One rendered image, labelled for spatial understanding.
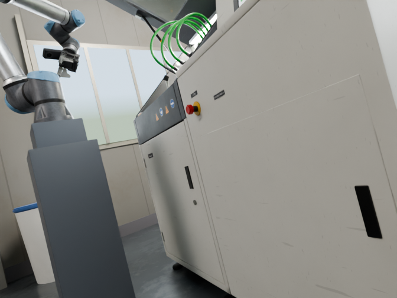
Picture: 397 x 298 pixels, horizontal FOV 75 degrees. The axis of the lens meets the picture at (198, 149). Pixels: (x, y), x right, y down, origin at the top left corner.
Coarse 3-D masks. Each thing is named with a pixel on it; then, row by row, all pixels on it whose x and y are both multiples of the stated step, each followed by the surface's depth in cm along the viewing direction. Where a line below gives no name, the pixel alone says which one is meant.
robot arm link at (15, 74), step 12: (0, 36) 106; (0, 48) 105; (0, 60) 105; (12, 60) 108; (0, 72) 106; (12, 72) 107; (12, 84) 106; (12, 96) 108; (12, 108) 111; (24, 108) 110
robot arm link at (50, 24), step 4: (48, 24) 131; (52, 24) 131; (56, 24) 131; (48, 28) 132; (52, 28) 132; (56, 28) 132; (60, 28) 131; (48, 32) 134; (52, 32) 133; (56, 32) 133; (60, 32) 133; (64, 32) 133; (52, 36) 136; (56, 36) 135; (60, 36) 135; (64, 36) 136; (68, 36) 138; (56, 40) 137; (60, 40) 137; (64, 40) 137; (60, 44) 139
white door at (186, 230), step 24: (144, 144) 154; (168, 144) 123; (168, 168) 129; (192, 168) 107; (168, 192) 136; (192, 192) 112; (168, 216) 144; (192, 216) 117; (168, 240) 152; (192, 240) 122; (192, 264) 128; (216, 264) 106
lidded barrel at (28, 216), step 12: (36, 204) 186; (24, 216) 186; (36, 216) 186; (24, 228) 188; (36, 228) 186; (24, 240) 191; (36, 240) 186; (36, 252) 187; (36, 264) 188; (48, 264) 187; (36, 276) 191; (48, 276) 187
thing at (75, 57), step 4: (64, 48) 134; (68, 48) 134; (68, 52) 135; (72, 52) 135; (68, 56) 130; (72, 56) 130; (76, 56) 131; (72, 60) 128; (76, 60) 130; (60, 64) 128; (64, 64) 129; (68, 64) 129; (72, 64) 130; (76, 64) 130; (68, 68) 130; (72, 68) 134; (76, 68) 132
